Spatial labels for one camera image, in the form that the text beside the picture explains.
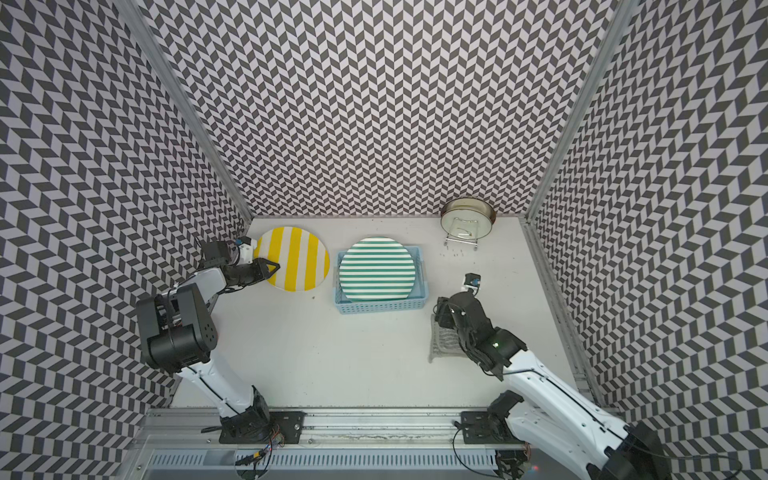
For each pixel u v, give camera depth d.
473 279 0.69
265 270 0.91
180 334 0.49
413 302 0.90
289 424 0.73
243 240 0.88
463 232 1.08
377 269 0.97
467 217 1.02
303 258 1.02
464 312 0.57
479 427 0.73
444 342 0.85
